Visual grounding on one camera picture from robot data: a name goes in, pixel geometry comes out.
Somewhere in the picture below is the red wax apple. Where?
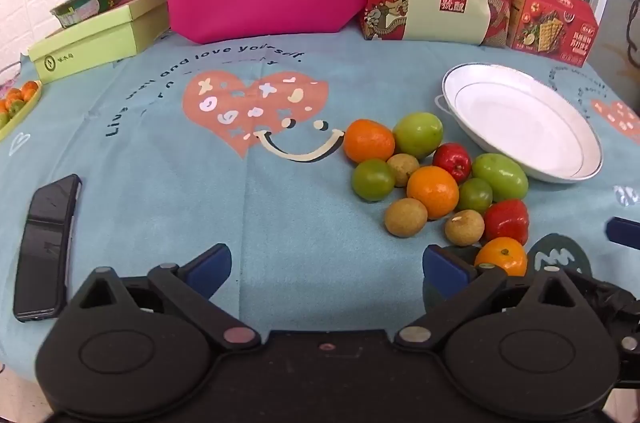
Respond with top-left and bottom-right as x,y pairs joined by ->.
483,199 -> 530,245

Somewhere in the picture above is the yellow-green tray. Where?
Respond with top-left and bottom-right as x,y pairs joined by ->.
0,79 -> 43,143

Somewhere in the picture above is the small red apple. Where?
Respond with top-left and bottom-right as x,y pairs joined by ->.
432,143 -> 472,184

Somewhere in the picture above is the red cracker box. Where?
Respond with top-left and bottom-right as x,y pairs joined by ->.
507,0 -> 599,69

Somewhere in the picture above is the pile of tangerines and plums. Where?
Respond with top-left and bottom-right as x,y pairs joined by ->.
0,80 -> 41,126

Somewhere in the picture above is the green patterned bowl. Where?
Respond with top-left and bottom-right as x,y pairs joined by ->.
50,0 -> 125,28

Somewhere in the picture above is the brown longan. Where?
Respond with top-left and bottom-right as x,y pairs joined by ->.
444,210 -> 485,247

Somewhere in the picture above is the small green plum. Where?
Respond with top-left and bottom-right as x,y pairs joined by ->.
457,178 -> 494,214

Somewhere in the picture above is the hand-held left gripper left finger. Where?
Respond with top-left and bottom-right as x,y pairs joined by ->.
65,243 -> 262,351

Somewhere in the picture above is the orange tangerine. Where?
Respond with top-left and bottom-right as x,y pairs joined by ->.
406,166 -> 460,220
474,237 -> 529,278
343,119 -> 396,164

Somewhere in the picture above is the blue printed tablecloth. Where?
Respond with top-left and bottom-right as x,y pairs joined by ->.
0,26 -> 640,384

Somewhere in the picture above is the green cardboard box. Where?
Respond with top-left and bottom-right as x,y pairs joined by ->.
27,0 -> 171,85

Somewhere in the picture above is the brown kiwi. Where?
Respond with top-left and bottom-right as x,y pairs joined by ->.
386,153 -> 421,188
384,198 -> 428,238

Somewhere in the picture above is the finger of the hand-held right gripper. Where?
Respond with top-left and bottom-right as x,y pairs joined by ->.
584,275 -> 640,384
606,217 -> 640,250

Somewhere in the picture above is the white plate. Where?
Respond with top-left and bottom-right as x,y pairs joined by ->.
441,63 -> 604,184

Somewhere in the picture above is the medium green plum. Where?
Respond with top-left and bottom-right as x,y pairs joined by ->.
351,158 -> 396,203

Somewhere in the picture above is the green mango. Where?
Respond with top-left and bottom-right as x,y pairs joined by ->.
471,153 -> 529,203

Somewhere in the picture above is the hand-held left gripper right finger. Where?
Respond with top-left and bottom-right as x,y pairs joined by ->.
395,245 -> 601,350

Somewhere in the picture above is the black smartphone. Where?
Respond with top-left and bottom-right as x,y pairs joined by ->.
12,174 -> 83,323

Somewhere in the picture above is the green mango off plate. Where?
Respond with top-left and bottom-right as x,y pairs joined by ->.
392,112 -> 444,160

